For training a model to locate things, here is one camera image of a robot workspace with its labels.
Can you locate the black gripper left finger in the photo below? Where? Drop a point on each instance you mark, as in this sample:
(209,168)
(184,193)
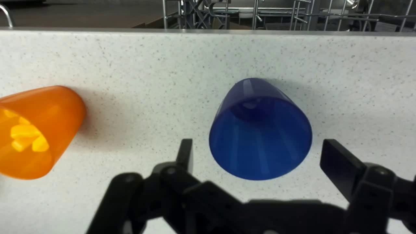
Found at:
(169,193)

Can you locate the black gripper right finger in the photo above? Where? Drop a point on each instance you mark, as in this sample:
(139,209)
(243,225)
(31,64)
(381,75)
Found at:
(374,193)

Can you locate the blue plastic cup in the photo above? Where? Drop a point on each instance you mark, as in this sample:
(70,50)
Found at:
(258,133)

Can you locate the orange plastic cup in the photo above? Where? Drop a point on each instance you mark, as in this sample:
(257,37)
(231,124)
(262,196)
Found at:
(35,129)

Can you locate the wire dishwasher rack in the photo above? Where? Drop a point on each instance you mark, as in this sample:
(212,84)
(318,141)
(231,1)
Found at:
(362,16)

